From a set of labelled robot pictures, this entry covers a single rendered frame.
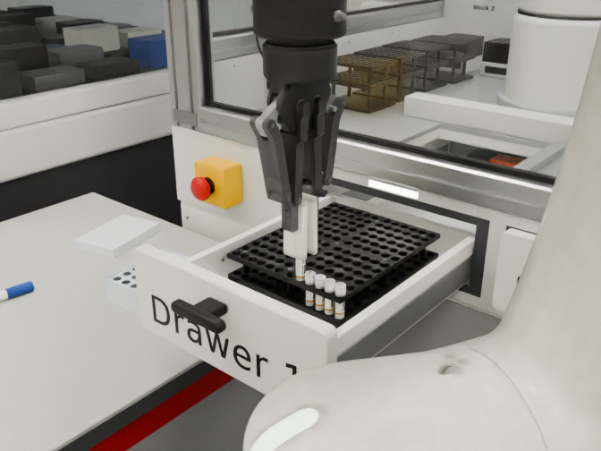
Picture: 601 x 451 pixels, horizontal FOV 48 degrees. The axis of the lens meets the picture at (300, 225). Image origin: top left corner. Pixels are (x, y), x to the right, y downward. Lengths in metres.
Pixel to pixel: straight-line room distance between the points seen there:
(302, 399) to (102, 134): 1.24
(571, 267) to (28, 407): 0.65
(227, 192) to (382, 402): 0.78
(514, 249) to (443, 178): 0.13
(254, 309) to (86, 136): 0.93
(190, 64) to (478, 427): 0.91
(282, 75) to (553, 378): 0.39
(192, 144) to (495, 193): 0.56
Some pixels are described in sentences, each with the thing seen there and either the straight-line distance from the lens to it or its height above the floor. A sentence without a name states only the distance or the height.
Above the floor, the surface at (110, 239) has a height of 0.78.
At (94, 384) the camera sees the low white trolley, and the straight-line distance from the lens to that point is 0.88.
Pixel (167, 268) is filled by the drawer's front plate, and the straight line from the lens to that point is 0.77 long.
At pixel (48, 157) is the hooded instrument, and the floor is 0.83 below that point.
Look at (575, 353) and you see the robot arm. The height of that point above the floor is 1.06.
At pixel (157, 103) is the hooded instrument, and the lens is 1.65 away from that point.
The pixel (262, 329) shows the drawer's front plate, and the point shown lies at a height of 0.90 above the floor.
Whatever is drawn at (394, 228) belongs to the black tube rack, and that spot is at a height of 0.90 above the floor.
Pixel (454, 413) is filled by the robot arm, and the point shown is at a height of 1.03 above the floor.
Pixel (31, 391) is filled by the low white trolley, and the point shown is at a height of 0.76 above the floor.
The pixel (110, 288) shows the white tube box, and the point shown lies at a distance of 1.03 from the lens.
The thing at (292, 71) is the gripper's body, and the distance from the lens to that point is 0.66.
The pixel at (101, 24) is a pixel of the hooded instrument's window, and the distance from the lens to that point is 1.57.
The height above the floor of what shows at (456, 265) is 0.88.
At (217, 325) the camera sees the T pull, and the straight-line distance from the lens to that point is 0.68.
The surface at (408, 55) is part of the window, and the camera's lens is 0.92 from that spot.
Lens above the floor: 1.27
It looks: 24 degrees down
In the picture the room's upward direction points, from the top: straight up
